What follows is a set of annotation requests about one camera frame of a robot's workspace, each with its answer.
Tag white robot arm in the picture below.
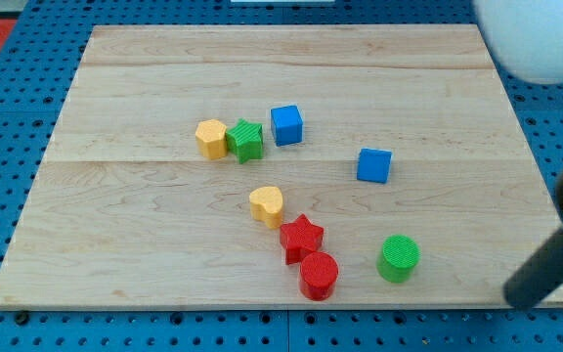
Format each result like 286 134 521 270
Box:
473 0 563 310

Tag red star block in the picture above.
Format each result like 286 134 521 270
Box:
280 214 325 265

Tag yellow heart block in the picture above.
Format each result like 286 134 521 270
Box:
248 186 283 229

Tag green star block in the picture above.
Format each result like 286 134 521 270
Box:
226 119 263 164

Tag green cylinder block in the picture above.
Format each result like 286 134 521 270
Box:
376 234 420 284

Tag blue cube block right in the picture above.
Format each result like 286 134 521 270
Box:
357 148 393 184

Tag blue cube block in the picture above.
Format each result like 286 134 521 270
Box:
357 148 393 184
271 105 303 147

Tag red cylinder block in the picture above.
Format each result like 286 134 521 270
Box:
299 251 339 301

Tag wooden board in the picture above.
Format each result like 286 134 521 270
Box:
0 24 559 311

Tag blue cube block upper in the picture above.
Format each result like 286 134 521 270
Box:
271 105 303 147

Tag yellow hexagon block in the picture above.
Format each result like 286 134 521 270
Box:
195 119 228 159

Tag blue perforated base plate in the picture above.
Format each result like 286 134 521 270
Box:
0 0 563 351

